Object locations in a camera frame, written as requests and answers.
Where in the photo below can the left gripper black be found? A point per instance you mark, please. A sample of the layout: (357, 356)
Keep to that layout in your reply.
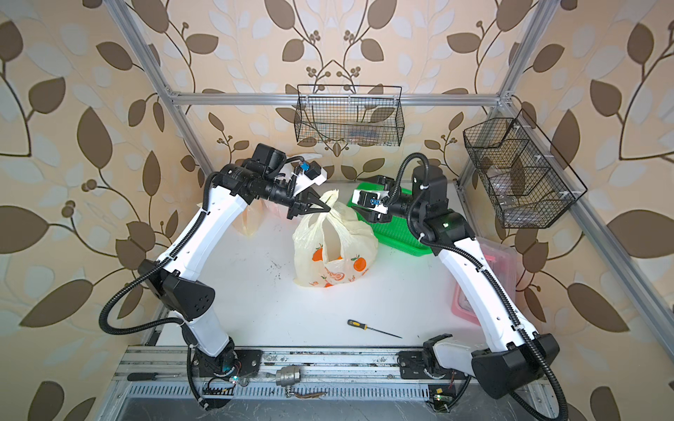
(311, 198)

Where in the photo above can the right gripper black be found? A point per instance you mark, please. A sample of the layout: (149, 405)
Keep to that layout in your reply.
(386, 181)

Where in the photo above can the yellow plastic bag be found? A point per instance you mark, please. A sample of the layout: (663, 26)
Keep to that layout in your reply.
(247, 216)
(332, 248)

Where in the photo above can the white plastic bag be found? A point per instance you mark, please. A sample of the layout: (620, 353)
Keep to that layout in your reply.
(292, 186)

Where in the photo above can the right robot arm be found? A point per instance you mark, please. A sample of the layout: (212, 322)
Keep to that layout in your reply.
(515, 354)

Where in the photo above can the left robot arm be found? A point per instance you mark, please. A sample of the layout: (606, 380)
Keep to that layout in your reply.
(173, 277)

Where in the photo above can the green plastic basket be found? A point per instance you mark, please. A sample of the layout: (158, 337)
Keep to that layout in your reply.
(395, 234)

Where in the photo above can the yellow black screwdriver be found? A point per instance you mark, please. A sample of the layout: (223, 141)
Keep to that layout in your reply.
(365, 327)

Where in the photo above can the metal cylinder fitting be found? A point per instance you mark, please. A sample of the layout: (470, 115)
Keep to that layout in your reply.
(288, 376)

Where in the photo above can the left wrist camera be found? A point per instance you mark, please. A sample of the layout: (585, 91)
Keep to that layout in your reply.
(310, 174)

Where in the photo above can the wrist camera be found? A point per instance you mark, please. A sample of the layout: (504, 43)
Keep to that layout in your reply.
(310, 174)
(371, 206)

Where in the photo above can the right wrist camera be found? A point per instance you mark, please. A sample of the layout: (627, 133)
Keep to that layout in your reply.
(371, 206)

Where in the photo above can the back wire basket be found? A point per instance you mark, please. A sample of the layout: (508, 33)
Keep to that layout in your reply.
(368, 115)

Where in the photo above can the wire basket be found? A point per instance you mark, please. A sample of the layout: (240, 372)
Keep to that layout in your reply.
(368, 115)
(528, 180)

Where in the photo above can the right wire basket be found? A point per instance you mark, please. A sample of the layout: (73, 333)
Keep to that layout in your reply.
(528, 180)

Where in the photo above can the black handled tool on rail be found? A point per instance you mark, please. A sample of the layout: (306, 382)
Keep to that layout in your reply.
(152, 377)

